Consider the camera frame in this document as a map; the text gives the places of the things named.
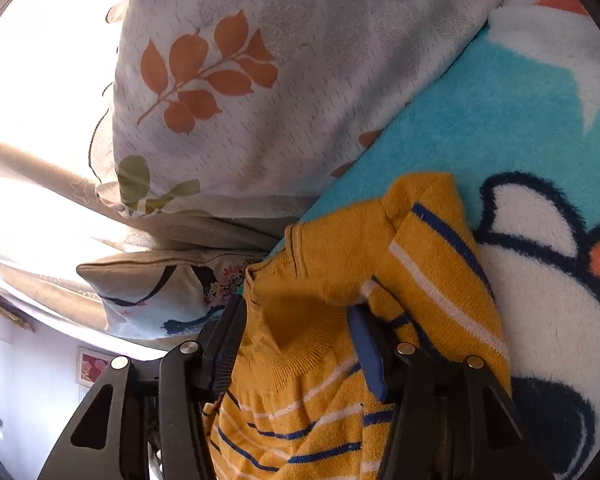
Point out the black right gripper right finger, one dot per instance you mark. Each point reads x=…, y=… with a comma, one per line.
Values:
x=450, y=420

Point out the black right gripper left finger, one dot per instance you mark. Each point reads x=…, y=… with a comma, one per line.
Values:
x=141, y=408

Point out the yellow striped knit sweater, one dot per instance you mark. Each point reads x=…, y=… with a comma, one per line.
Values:
x=298, y=406

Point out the framed flower picture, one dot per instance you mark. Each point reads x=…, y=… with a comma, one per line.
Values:
x=91, y=363

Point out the woman silhouette print pillow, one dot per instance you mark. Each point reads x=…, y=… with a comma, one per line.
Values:
x=164, y=293

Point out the turquoise star fleece blanket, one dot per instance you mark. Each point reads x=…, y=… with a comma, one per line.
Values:
x=516, y=121

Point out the floral leaf print pillow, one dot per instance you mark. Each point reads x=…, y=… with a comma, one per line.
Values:
x=251, y=108

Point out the beige sheer curtain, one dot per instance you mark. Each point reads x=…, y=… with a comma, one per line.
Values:
x=56, y=61

